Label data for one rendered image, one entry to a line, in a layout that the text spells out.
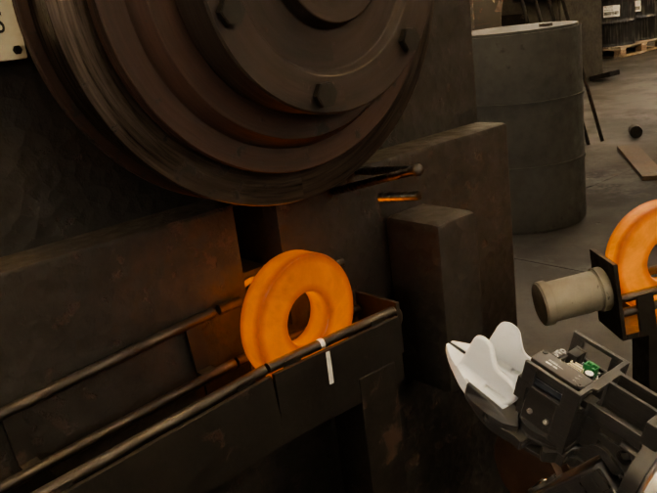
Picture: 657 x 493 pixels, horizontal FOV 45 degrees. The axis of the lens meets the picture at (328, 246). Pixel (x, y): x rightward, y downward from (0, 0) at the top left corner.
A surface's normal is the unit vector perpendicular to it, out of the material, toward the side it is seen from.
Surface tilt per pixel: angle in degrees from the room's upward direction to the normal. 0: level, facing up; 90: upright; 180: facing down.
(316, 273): 91
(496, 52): 90
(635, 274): 89
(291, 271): 91
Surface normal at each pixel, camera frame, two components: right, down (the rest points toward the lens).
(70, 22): 0.65, 0.15
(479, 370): -0.79, 0.25
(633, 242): 0.19, 0.26
